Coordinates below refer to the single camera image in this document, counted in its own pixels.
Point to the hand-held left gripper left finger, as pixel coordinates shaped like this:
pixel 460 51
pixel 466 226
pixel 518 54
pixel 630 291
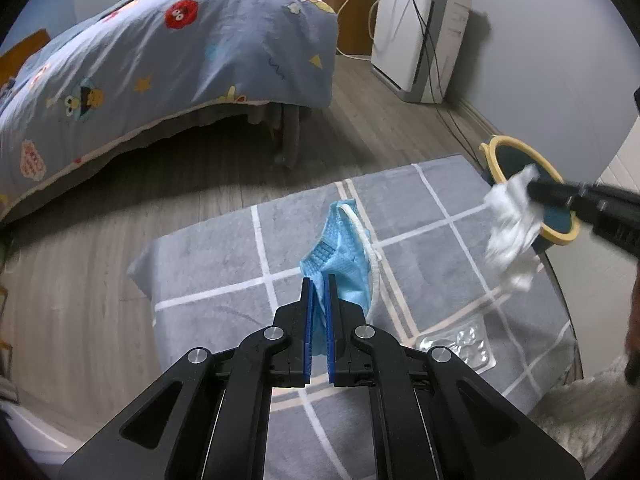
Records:
pixel 306 330

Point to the white tissue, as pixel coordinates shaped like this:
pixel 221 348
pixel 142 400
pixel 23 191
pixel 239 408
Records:
pixel 510 220

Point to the grey checked mat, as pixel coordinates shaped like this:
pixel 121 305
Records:
pixel 225 260

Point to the yellow-rimmed teal bin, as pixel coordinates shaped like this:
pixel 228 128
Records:
pixel 510 160

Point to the wooden nightstand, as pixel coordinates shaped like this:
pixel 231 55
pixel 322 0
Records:
pixel 355 20

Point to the person's white fleece clothing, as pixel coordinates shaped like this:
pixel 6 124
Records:
pixel 590 410

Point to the blue face mask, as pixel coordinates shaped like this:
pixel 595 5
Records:
pixel 340 250

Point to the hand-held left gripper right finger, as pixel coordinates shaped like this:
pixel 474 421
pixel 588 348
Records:
pixel 331 330

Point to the white air purifier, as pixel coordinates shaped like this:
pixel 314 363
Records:
pixel 400 35

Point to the silver blister pack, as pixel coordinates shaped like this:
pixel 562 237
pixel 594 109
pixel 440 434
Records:
pixel 460 342

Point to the bed with cartoon blanket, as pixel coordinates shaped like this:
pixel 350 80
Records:
pixel 150 50

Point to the wooden headboard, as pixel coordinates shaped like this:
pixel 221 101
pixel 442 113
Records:
pixel 20 55

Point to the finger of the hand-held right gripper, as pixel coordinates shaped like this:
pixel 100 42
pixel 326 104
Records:
pixel 550 192

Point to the white door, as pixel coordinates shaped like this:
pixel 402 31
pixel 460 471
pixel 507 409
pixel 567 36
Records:
pixel 625 170

